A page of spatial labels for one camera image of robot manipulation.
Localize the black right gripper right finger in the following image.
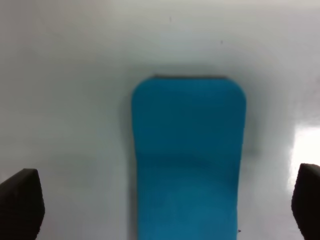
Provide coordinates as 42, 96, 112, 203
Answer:
291, 163, 320, 240

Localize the blue whiteboard eraser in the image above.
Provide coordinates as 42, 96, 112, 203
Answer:
131, 76, 246, 240

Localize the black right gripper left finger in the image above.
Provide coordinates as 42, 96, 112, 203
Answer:
0, 168, 45, 240

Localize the white whiteboard with aluminium frame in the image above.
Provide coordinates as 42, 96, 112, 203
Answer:
0, 0, 320, 240

